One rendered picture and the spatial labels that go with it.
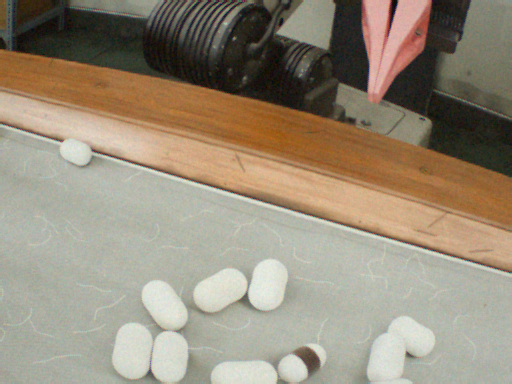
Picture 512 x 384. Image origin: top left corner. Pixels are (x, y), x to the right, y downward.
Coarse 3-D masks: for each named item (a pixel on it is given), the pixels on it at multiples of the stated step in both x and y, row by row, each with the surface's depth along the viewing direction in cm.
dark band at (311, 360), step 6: (300, 348) 34; (306, 348) 33; (288, 354) 34; (294, 354) 33; (300, 354) 33; (306, 354) 33; (312, 354) 33; (306, 360) 33; (312, 360) 33; (318, 360) 33; (306, 366) 32; (312, 366) 33; (318, 366) 33; (312, 372) 33; (306, 378) 33
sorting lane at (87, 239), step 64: (0, 128) 53; (0, 192) 44; (64, 192) 46; (128, 192) 47; (192, 192) 48; (0, 256) 38; (64, 256) 40; (128, 256) 41; (192, 256) 42; (256, 256) 42; (320, 256) 43; (384, 256) 44; (448, 256) 44; (0, 320) 34; (64, 320) 35; (128, 320) 36; (192, 320) 37; (256, 320) 37; (320, 320) 38; (384, 320) 38; (448, 320) 38
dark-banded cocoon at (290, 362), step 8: (312, 344) 34; (320, 352) 33; (288, 360) 33; (296, 360) 33; (280, 368) 33; (288, 368) 32; (296, 368) 32; (304, 368) 32; (280, 376) 33; (288, 376) 32; (296, 376) 32; (304, 376) 32
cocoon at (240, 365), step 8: (216, 368) 32; (224, 368) 31; (232, 368) 31; (240, 368) 31; (248, 368) 31; (256, 368) 31; (264, 368) 31; (272, 368) 32; (216, 376) 31; (224, 376) 31; (232, 376) 31; (240, 376) 31; (248, 376) 31; (256, 376) 31; (264, 376) 31; (272, 376) 32
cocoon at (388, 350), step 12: (384, 336) 34; (396, 336) 34; (372, 348) 34; (384, 348) 33; (396, 348) 33; (372, 360) 33; (384, 360) 32; (396, 360) 32; (372, 372) 33; (384, 372) 32; (396, 372) 32
